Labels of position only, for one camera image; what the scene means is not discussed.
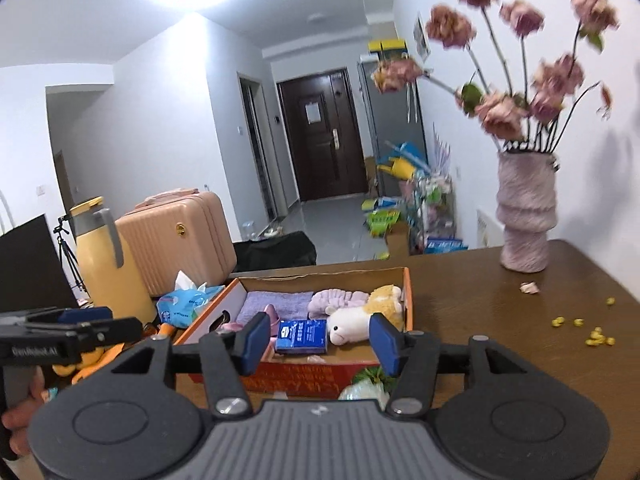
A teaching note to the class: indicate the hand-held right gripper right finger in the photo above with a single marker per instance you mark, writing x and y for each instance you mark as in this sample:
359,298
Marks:
385,345

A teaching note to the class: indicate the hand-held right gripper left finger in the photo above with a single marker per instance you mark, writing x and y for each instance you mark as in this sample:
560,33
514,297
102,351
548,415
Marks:
255,342

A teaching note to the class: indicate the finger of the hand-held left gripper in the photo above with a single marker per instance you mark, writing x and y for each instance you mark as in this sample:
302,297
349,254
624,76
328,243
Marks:
82,315
107,332

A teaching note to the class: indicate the white and yellow plush sheep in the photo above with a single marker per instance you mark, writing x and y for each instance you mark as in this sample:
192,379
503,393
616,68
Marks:
350,322

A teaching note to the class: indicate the cardboard box with orange rim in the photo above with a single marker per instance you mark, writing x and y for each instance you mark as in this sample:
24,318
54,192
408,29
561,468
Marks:
300,377

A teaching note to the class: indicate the person's left hand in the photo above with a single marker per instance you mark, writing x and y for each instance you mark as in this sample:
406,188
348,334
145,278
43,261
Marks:
25,410

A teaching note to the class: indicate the pink plush item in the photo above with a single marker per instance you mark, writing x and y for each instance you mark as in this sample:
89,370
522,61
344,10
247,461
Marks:
272,317

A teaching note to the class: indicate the orange plush toy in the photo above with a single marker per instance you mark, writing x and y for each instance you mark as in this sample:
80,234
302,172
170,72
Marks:
92,361

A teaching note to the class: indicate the blue rectangular packet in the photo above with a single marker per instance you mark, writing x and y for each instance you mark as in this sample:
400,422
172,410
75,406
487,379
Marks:
300,336

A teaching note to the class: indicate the purple towel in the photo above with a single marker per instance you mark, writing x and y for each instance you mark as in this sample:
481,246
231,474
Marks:
280,302

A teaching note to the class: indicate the white plastic bag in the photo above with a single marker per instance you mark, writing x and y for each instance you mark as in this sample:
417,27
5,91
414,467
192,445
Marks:
362,392

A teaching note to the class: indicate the yellow thermos jug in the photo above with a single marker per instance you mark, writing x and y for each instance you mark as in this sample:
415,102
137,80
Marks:
110,270

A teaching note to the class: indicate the black tripod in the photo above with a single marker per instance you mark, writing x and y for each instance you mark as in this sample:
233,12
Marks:
67,255

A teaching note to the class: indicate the black monitor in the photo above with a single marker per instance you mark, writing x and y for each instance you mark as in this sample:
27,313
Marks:
30,265

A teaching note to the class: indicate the blue tissue pack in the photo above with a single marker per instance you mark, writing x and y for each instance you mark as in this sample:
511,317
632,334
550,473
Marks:
185,305

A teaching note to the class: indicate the black bag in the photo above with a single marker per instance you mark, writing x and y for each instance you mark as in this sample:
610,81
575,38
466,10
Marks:
275,255

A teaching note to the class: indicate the small brown cardboard box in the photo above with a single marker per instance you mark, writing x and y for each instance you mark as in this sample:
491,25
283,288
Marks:
397,242

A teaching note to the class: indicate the pink suitcase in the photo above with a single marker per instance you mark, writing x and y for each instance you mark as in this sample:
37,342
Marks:
175,240

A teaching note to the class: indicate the fallen pink petal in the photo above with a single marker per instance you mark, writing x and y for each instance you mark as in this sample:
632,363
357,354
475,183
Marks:
529,288

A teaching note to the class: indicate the pile of colourful packages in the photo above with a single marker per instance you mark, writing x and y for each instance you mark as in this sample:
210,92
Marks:
430,195

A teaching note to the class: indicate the pink ribbed vase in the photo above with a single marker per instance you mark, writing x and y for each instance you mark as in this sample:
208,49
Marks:
527,210

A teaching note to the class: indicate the scattered yellow bits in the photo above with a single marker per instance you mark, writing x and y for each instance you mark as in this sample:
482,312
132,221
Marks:
595,336

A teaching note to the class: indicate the dark brown door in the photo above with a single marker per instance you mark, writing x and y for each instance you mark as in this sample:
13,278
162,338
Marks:
320,135

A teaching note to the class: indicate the grey fridge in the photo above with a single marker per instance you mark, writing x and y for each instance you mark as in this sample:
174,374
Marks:
385,125

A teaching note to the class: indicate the pink artificial flowers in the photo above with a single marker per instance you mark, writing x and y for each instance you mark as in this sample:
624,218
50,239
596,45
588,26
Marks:
500,110

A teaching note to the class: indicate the yellow box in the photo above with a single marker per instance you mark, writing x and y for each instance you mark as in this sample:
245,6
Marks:
387,47

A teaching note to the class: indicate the framed wall picture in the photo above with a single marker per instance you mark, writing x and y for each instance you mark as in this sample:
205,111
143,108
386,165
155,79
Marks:
422,35

